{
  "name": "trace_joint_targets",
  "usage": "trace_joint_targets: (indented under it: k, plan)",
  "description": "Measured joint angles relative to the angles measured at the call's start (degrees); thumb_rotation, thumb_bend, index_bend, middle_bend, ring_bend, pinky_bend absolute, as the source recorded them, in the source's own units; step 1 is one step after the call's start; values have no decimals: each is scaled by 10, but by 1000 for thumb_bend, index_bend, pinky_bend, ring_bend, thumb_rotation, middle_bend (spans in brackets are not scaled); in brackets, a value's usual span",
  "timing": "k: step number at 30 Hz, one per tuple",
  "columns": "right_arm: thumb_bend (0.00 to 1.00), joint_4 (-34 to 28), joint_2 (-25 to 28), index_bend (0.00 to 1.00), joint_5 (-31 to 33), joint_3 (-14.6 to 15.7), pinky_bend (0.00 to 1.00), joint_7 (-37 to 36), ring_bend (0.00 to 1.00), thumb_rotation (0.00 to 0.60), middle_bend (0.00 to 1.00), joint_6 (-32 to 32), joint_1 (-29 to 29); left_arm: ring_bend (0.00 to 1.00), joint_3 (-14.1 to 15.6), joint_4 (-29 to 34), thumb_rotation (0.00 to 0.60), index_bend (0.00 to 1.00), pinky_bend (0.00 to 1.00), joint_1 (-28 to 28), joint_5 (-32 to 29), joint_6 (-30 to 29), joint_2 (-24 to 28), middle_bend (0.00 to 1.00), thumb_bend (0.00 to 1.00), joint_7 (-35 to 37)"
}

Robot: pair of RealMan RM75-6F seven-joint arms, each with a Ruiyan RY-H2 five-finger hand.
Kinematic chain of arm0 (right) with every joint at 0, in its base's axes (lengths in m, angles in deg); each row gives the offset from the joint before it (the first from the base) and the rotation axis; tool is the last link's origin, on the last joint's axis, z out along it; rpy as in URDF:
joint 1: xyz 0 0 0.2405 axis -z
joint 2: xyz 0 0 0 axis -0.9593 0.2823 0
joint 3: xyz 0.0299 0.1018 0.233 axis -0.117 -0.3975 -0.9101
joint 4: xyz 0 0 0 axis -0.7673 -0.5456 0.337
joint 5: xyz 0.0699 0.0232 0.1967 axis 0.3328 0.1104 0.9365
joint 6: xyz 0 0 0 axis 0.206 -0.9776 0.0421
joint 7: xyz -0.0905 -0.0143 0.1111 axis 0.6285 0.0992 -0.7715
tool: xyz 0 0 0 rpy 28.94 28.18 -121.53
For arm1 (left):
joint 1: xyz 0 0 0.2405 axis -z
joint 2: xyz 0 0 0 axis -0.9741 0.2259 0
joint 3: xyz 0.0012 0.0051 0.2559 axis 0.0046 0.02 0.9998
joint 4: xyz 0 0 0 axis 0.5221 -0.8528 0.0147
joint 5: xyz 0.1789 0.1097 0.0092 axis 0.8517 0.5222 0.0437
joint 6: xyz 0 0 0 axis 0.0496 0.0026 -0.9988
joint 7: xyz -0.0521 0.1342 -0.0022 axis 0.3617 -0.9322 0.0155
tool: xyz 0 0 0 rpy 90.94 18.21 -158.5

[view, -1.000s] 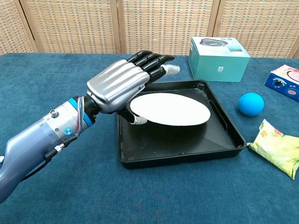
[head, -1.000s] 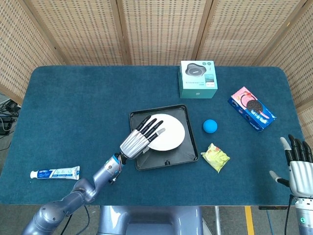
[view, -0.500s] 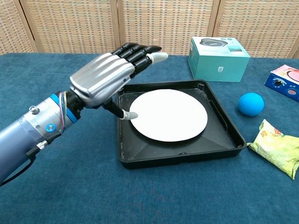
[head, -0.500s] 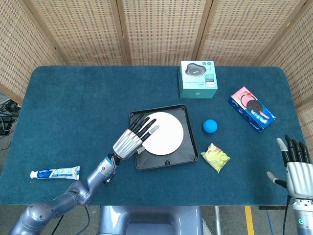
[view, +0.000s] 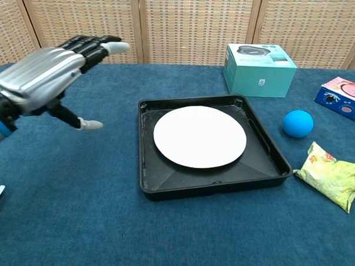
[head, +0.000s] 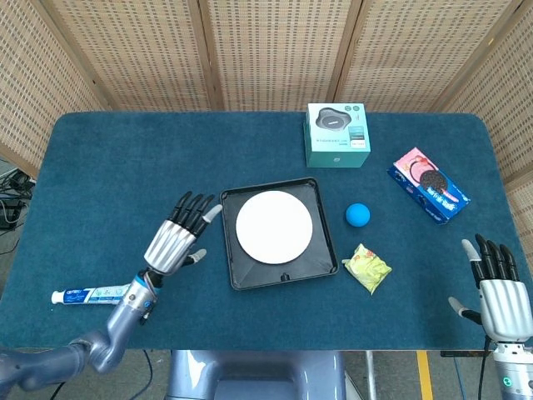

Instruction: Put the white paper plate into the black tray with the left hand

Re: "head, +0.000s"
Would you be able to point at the white round plate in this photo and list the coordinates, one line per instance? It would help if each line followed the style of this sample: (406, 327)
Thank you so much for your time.
(274, 227)

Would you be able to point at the blue ball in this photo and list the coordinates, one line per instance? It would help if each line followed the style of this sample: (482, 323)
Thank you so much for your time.
(358, 215)

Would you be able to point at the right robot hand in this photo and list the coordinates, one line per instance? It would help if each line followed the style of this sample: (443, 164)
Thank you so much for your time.
(506, 308)

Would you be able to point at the woven folding screen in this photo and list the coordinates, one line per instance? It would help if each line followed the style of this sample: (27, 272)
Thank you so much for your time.
(266, 50)

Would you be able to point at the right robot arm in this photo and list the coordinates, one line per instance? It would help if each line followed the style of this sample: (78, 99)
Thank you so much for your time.
(514, 371)

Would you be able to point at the blue table cloth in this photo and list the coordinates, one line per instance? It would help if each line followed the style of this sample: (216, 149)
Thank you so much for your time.
(166, 146)

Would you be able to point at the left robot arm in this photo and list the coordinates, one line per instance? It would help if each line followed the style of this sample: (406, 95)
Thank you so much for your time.
(83, 350)

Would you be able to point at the yellow-green snack packet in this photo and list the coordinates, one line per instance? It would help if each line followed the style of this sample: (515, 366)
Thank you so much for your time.
(368, 268)

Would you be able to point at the black square plastic tray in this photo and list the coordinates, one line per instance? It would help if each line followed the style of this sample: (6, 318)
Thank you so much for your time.
(283, 275)

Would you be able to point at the blue pink cookie box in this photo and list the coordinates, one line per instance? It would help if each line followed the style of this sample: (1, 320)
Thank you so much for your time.
(429, 187)

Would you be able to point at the teal speaker box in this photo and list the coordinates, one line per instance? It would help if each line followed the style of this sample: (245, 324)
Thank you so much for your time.
(337, 137)

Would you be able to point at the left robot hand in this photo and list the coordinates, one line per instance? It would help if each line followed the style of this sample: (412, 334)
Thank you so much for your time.
(170, 246)

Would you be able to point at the white blue toothpaste tube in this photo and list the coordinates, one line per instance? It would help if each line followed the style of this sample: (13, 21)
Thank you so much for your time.
(83, 295)

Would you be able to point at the grey-blue robot torso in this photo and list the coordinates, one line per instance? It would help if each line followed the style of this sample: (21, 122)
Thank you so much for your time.
(258, 375)

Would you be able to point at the metal table leg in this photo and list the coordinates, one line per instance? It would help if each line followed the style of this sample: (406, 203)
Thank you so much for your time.
(370, 375)

